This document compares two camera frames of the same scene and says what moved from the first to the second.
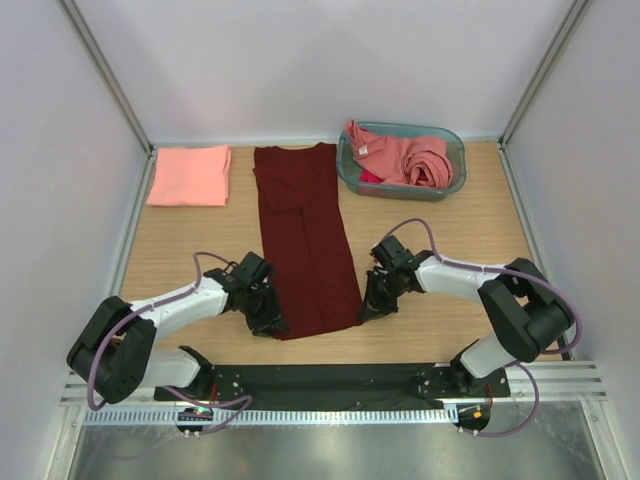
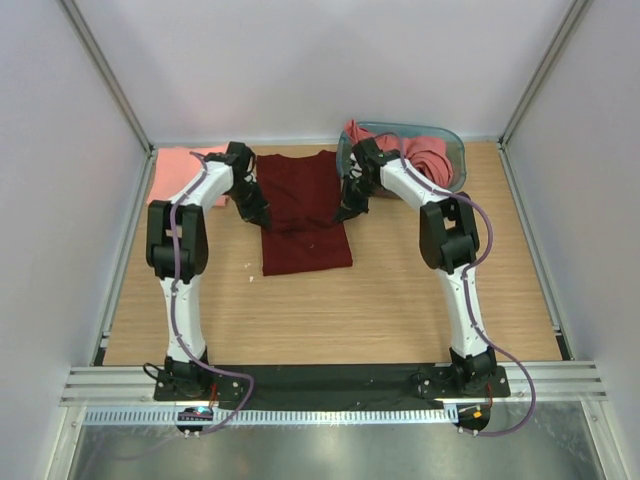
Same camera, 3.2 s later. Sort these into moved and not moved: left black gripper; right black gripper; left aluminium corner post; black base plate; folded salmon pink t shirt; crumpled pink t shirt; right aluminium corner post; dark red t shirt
Moved: dark red t shirt; left black gripper; right black gripper
Not moved: left aluminium corner post; folded salmon pink t shirt; black base plate; right aluminium corner post; crumpled pink t shirt
